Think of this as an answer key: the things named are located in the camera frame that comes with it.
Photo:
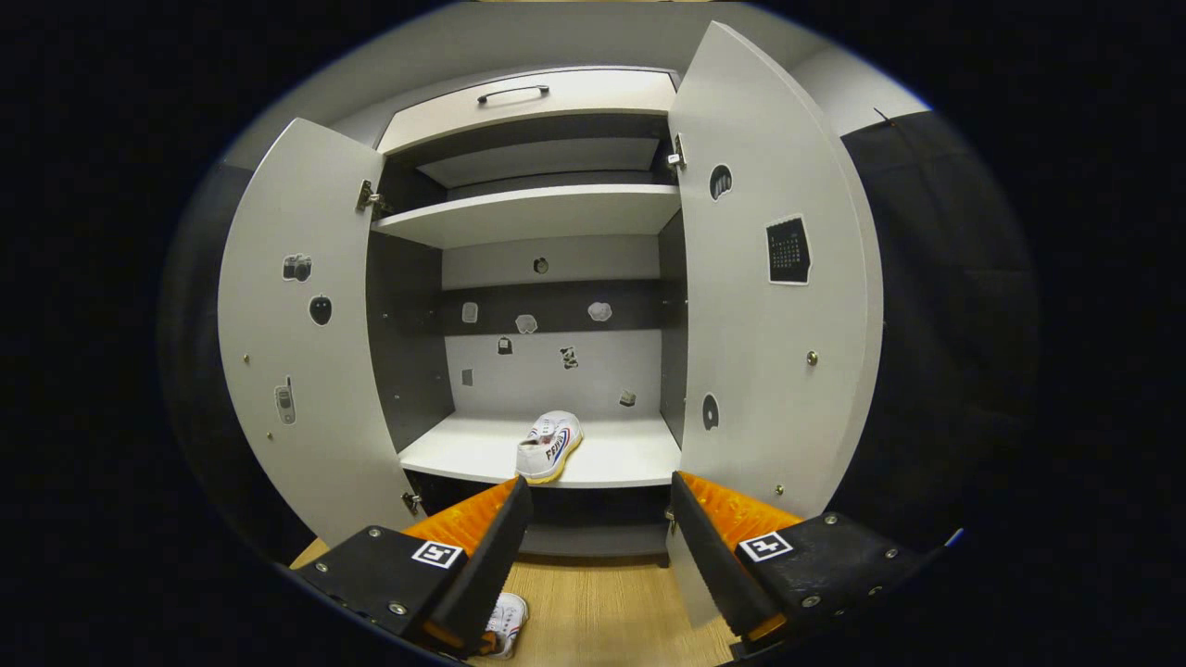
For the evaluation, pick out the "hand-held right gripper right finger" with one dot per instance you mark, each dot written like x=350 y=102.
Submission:
x=715 y=565

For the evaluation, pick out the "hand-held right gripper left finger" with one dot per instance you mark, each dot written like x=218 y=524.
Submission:
x=491 y=565

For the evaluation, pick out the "white striped canvas shoe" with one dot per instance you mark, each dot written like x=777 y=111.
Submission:
x=508 y=616
x=547 y=454

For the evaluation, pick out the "white cabinet door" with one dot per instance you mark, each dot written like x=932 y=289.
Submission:
x=334 y=371
x=760 y=371

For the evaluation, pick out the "black backdrop cloth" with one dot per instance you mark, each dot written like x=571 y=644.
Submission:
x=945 y=324

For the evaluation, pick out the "row of black cloth clips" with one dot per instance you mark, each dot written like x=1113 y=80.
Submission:
x=885 y=118

